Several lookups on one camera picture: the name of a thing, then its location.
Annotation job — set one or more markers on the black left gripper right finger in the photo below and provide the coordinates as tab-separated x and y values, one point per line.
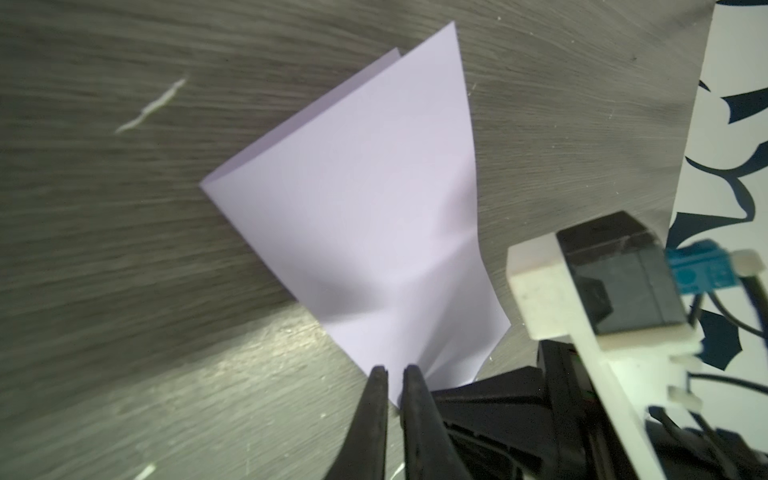
428	450

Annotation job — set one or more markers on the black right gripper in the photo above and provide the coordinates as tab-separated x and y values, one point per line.
515	425

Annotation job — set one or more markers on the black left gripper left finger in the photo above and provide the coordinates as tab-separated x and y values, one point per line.
363	453

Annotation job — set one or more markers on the lilac square paper sheet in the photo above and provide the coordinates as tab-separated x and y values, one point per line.
364	205

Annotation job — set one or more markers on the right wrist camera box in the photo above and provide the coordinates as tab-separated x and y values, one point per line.
605	280

